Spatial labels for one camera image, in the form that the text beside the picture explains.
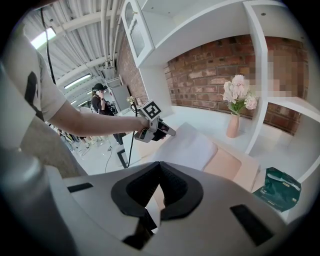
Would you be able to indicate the person's beige t-shirt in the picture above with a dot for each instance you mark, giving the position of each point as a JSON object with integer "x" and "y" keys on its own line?
{"x": 51, "y": 100}

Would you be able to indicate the person's left forearm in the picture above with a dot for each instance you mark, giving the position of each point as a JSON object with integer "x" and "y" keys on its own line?
{"x": 100, "y": 125}

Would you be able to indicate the ceiling light panel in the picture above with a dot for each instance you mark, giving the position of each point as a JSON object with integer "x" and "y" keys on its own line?
{"x": 43, "y": 37}

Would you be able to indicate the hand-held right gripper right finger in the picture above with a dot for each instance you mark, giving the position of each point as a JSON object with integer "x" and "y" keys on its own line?
{"x": 212, "y": 225}

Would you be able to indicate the green tissue packet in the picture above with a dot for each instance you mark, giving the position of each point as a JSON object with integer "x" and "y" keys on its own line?
{"x": 277, "y": 190}

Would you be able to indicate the white translucent sheet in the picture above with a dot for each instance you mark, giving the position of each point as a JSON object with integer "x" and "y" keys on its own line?
{"x": 190, "y": 150}

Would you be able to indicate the pink and white flowers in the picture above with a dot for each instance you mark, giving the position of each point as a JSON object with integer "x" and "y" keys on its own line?
{"x": 237, "y": 92}

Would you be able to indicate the white desk hutch shelf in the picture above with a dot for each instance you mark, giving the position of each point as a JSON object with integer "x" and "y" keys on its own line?
{"x": 200, "y": 22}

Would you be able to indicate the small flower bunch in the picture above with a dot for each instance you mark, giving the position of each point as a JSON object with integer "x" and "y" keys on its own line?
{"x": 130, "y": 100}

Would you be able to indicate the ceiling tube light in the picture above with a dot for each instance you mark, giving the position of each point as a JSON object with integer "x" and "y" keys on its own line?
{"x": 77, "y": 80}

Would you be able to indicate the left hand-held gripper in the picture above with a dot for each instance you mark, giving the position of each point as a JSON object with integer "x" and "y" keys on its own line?
{"x": 151, "y": 111}

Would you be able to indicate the pink vase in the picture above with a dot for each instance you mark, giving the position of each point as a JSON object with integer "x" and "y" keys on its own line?
{"x": 233, "y": 125}

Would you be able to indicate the white desk with drawers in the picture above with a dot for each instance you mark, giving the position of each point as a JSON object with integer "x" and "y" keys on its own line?
{"x": 207, "y": 120}

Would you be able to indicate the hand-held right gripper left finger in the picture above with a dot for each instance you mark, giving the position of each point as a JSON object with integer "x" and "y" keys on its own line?
{"x": 100, "y": 212}

